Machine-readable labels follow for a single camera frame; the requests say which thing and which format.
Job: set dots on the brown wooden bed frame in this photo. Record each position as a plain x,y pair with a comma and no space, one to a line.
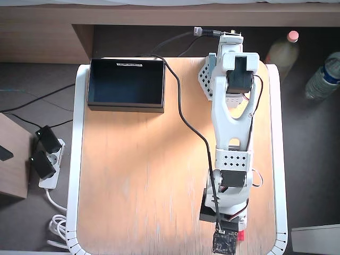
37,34

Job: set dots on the brown wooden box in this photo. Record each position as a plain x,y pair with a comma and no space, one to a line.
14,172

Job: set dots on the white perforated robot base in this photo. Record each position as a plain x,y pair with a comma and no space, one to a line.
205,77

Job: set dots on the white bed sheet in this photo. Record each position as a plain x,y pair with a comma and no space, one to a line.
106,1

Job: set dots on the white power strip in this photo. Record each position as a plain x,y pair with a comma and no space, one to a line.
51,180

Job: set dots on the juice bottle pink cap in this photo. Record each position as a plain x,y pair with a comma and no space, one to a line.
284,53

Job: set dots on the black power adapter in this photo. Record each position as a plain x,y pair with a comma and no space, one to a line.
49,139
42,164

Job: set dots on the black camera circuit board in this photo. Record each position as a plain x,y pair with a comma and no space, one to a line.
224,243

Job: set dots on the clear plastic water bottle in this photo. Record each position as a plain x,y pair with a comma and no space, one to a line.
322,77

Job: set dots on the small black flat object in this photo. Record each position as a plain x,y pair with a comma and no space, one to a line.
4,154

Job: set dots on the black cardboard bin box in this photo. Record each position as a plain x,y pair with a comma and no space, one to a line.
125,82

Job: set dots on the grey white box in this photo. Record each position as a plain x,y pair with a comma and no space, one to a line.
316,240

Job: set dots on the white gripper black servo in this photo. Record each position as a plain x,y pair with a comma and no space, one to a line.
241,222

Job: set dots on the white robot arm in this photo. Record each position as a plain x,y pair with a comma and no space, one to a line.
228,127

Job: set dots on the red lego block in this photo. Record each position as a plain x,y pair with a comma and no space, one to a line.
241,236

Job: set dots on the white table frame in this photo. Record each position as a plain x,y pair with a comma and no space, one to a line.
75,159

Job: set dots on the white label strip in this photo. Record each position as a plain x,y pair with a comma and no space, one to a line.
129,64

